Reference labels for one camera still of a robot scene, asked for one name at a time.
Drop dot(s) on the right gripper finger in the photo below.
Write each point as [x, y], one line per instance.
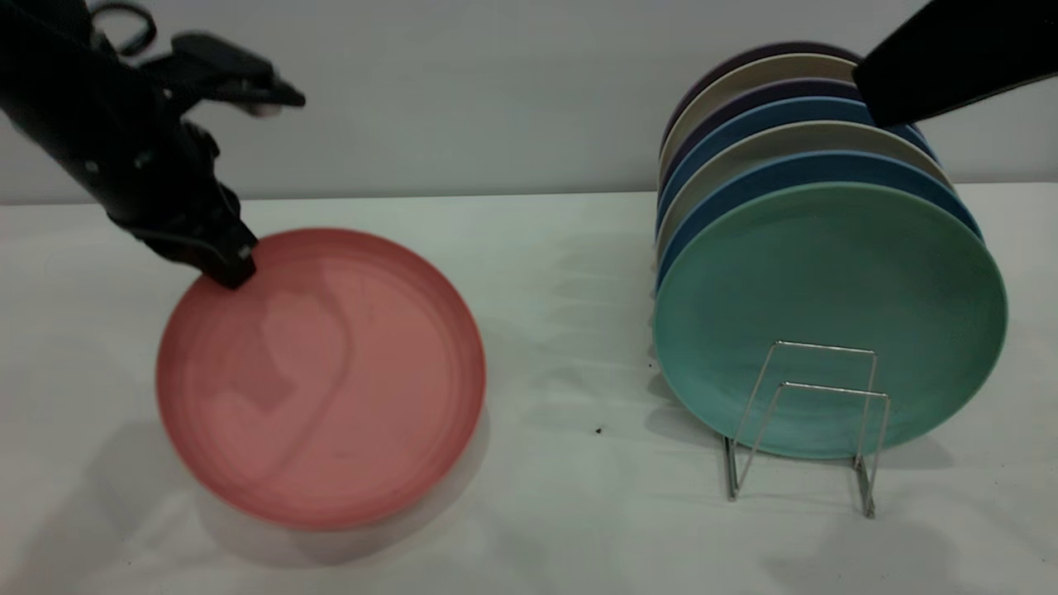
[959, 58]

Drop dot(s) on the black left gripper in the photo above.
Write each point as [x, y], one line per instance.
[178, 194]

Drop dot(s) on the pink round plate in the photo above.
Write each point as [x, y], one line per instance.
[331, 388]

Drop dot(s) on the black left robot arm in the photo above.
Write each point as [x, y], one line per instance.
[58, 107]

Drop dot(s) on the dark purple round plate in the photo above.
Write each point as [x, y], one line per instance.
[785, 88]
[777, 49]

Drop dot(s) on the blue round plate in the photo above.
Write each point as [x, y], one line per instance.
[785, 110]
[793, 169]

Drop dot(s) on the beige round plate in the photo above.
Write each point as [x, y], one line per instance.
[785, 136]
[777, 68]

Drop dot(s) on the green round plate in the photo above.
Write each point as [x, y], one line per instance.
[826, 281]

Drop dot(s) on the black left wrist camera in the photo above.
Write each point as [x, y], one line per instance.
[219, 74]

